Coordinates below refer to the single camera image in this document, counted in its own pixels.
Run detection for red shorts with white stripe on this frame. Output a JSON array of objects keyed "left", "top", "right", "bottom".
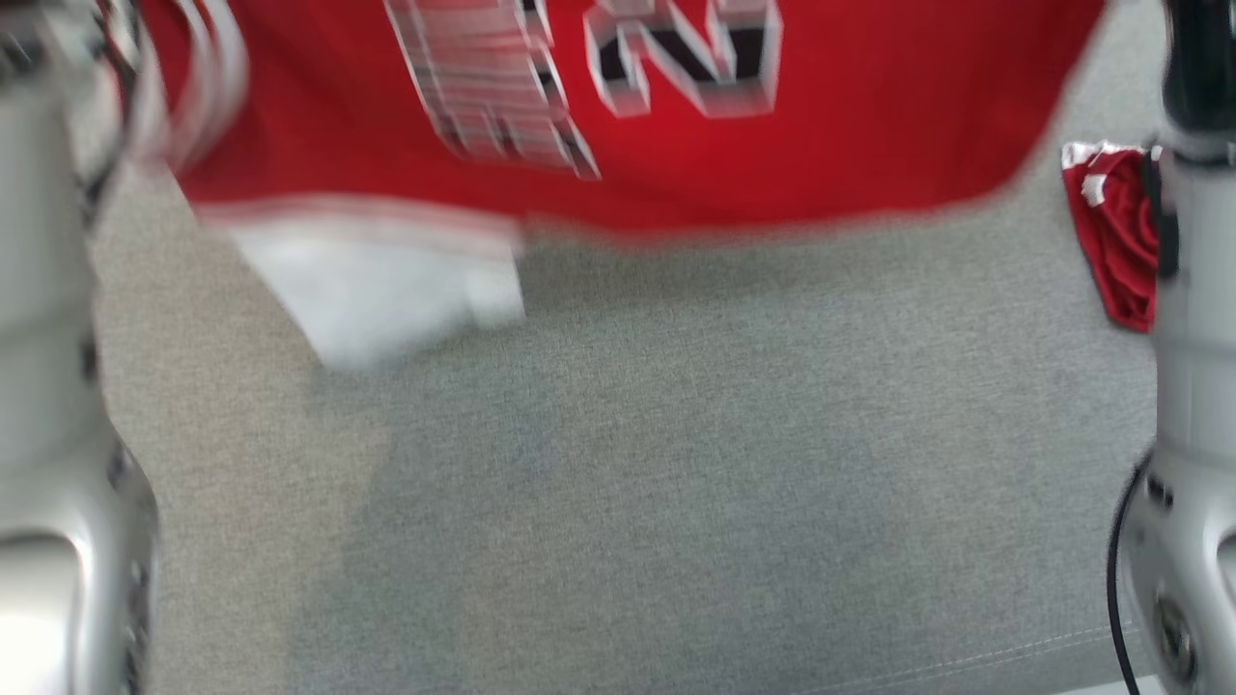
[{"left": 1060, "top": 140, "right": 1166, "bottom": 335}]

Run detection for red white numbered jersey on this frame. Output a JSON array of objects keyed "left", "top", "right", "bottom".
[{"left": 124, "top": 0, "right": 1113, "bottom": 374}]

